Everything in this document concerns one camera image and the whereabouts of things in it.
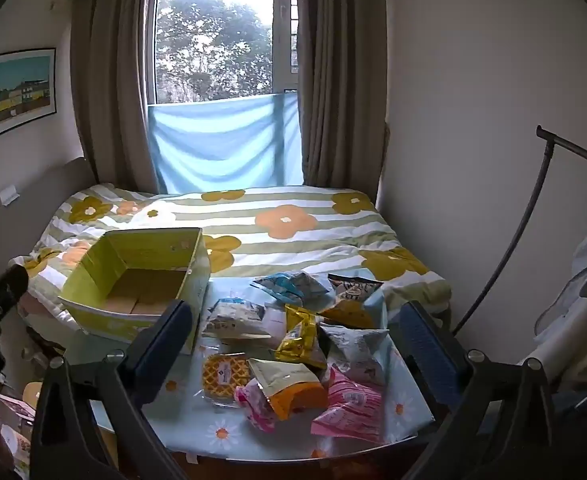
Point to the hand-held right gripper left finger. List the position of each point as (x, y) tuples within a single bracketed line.
[(159, 345)]

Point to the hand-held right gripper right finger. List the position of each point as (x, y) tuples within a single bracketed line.
[(426, 347)]

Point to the green cardboard box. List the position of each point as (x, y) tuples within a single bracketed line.
[(123, 290)]

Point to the small yellow object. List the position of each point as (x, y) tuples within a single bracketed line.
[(32, 392)]

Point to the round waffle packet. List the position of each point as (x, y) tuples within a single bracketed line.
[(223, 375)]

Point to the pink printed box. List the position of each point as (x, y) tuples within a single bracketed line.
[(16, 410)]

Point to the white grey snack packet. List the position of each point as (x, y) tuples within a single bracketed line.
[(233, 317)]

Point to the yellow black snack packet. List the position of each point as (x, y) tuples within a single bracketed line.
[(353, 300)]

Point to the small white holder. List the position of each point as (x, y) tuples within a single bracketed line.
[(8, 195)]

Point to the beige bed headboard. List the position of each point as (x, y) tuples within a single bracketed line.
[(33, 195)]

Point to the pink striped snack packet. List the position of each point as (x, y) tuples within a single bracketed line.
[(348, 410)]

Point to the daisy print blue tablecloth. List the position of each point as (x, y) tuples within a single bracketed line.
[(213, 430)]

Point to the pink white small packet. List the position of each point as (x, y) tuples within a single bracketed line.
[(253, 407)]

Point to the pale pink flat packet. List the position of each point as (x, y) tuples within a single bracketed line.
[(274, 321)]

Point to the gold snack packet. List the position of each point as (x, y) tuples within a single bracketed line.
[(301, 340)]

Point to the beige orange snack pouch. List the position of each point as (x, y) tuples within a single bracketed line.
[(288, 390)]

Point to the floral striped bed blanket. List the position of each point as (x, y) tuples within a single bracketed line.
[(298, 240)]

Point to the grey white hanging garment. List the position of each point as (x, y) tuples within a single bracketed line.
[(583, 280)]

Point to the blue window cloth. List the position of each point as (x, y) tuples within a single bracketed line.
[(223, 145)]

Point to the brown curtain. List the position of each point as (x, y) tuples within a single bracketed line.
[(111, 85), (343, 85)]

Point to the window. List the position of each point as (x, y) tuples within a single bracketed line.
[(208, 35)]

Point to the framed wall picture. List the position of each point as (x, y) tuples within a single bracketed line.
[(16, 92)]

